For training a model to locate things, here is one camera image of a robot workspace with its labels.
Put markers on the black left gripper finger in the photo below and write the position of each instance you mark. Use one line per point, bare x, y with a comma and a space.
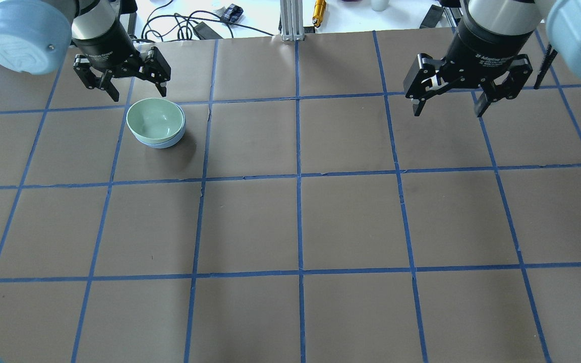
149, 65
82, 67

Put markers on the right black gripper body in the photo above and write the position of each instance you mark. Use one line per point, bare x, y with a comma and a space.
483, 46

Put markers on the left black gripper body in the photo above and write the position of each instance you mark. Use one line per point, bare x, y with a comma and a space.
103, 46

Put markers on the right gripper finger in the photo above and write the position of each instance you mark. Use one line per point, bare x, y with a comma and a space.
429, 77
516, 76

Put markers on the green bowl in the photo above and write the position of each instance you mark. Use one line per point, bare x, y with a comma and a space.
152, 109

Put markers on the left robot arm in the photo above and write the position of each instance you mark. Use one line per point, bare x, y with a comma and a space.
35, 37

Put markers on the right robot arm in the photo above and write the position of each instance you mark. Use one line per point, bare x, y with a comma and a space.
563, 22

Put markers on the blue bowl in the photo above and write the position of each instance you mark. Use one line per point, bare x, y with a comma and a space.
160, 134

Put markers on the black power adapter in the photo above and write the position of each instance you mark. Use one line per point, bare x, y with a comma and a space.
204, 32

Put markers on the aluminium frame post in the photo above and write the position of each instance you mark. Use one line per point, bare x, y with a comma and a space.
292, 20

